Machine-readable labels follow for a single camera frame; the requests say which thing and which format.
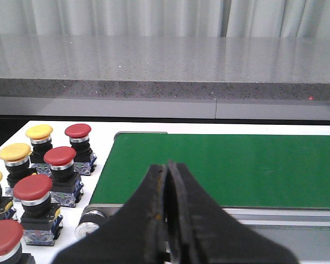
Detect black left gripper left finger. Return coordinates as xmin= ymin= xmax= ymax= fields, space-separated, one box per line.
xmin=53 ymin=165 xmax=167 ymax=263

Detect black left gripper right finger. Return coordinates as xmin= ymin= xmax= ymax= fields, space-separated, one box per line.
xmin=167 ymin=162 xmax=299 ymax=263

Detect red mushroom push button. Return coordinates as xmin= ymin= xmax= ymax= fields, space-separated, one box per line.
xmin=0 ymin=219 xmax=36 ymax=264
xmin=64 ymin=124 xmax=97 ymax=176
xmin=43 ymin=146 xmax=84 ymax=207
xmin=13 ymin=174 xmax=63 ymax=246

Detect green conveyor belt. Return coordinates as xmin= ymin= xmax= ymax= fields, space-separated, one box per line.
xmin=91 ymin=133 xmax=330 ymax=208

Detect grey stone counter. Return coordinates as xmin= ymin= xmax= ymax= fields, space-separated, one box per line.
xmin=0 ymin=35 xmax=330 ymax=120

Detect grey curtain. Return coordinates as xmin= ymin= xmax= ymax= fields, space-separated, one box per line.
xmin=0 ymin=1 xmax=330 ymax=38

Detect aluminium conveyor frame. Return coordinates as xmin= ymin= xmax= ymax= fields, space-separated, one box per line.
xmin=74 ymin=131 xmax=330 ymax=264

